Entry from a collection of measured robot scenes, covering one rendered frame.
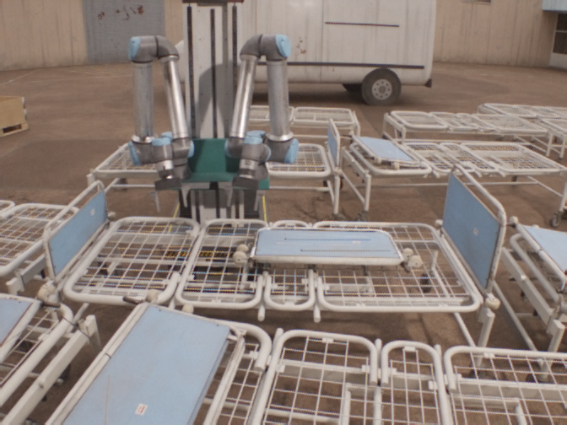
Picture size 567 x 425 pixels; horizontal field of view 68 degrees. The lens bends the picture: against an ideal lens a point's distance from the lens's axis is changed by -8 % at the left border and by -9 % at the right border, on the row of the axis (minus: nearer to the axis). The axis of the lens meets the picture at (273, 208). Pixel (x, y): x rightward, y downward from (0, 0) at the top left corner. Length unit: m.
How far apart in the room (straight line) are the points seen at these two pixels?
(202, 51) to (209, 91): 0.24
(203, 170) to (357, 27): 6.94
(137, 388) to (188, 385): 0.16
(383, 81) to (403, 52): 0.71
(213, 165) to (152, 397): 1.73
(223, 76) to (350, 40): 6.72
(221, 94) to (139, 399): 1.92
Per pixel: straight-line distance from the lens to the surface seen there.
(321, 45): 9.29
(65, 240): 2.37
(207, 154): 2.87
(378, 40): 9.57
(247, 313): 2.79
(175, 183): 2.29
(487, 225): 2.21
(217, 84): 2.86
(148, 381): 1.57
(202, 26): 2.85
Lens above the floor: 1.63
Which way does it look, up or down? 23 degrees down
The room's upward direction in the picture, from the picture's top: 1 degrees clockwise
